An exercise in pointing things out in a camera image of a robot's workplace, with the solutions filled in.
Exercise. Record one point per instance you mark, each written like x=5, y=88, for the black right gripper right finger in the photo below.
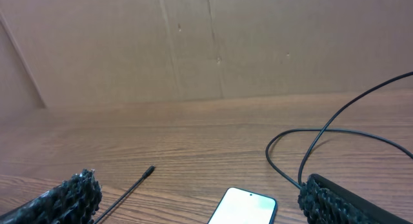
x=324, y=202

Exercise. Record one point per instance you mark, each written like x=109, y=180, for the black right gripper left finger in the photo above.
x=75, y=201

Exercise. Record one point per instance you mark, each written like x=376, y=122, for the Galaxy smartphone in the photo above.
x=238, y=206

